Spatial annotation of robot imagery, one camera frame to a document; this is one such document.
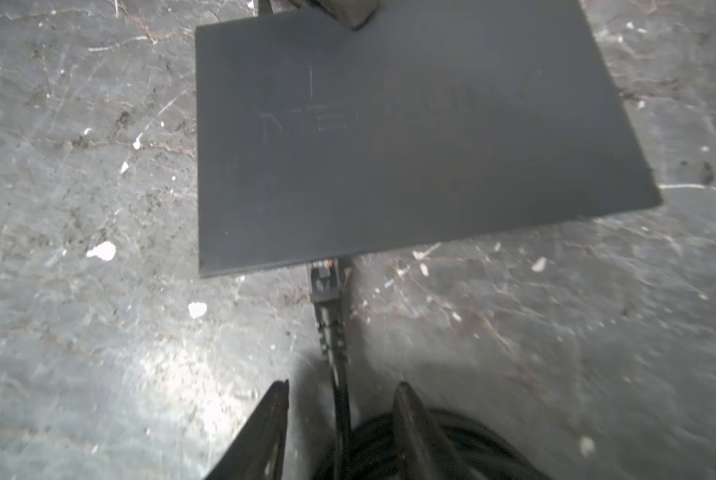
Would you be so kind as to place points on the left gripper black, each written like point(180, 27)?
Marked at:
point(352, 14)

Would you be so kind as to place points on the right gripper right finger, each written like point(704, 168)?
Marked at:
point(423, 451)

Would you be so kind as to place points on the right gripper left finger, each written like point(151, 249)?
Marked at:
point(258, 451)

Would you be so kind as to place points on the dark grey network switch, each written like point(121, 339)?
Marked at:
point(436, 121)

